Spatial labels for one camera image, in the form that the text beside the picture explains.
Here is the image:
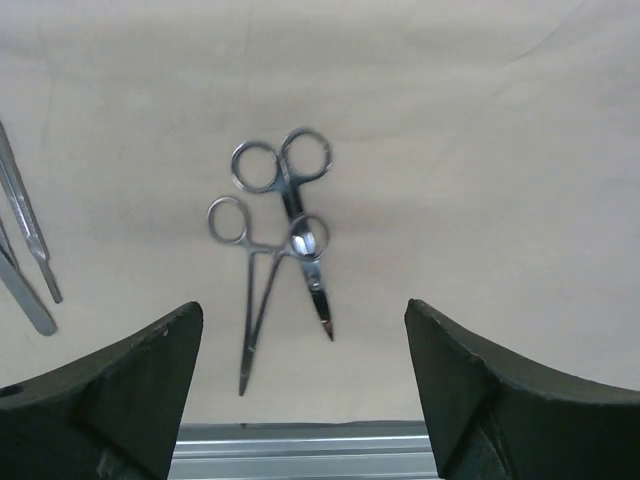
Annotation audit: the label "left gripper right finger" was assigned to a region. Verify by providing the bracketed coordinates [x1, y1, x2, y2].
[404, 299, 639, 479]

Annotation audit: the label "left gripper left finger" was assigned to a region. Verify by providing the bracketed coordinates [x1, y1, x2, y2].
[1, 302, 204, 479]

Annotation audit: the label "steel scalpel handle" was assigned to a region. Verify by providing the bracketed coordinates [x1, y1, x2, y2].
[1, 225, 57, 336]
[1, 126, 63, 304]

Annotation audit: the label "steel needle holder clamp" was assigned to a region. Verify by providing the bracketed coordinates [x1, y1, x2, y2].
[206, 196, 331, 397]

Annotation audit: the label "beige cloth wrap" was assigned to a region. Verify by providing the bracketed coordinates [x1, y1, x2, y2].
[1, 1, 639, 424]

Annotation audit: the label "steel surgical scissors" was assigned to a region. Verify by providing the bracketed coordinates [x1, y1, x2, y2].
[231, 127, 334, 341]

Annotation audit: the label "aluminium rail frame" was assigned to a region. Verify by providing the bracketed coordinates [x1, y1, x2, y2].
[169, 421, 438, 479]

